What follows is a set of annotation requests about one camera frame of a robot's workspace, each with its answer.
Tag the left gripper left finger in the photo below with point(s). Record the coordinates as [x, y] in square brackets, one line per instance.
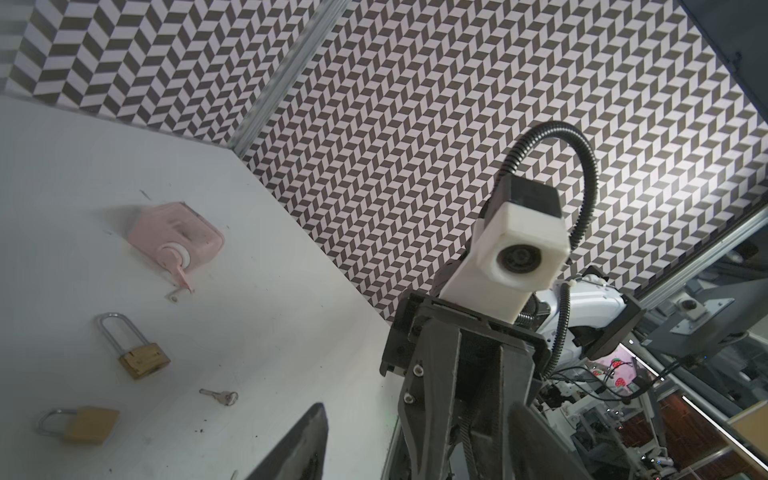
[300, 454]

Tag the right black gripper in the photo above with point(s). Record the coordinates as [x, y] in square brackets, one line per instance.
[463, 374]

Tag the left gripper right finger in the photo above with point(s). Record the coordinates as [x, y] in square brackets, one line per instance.
[536, 452]

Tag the long shackle brass padlock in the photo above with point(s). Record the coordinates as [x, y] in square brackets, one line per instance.
[140, 362]

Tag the small brass padlock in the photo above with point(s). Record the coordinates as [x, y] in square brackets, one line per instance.
[87, 425]

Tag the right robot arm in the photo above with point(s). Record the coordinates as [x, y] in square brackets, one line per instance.
[584, 318]

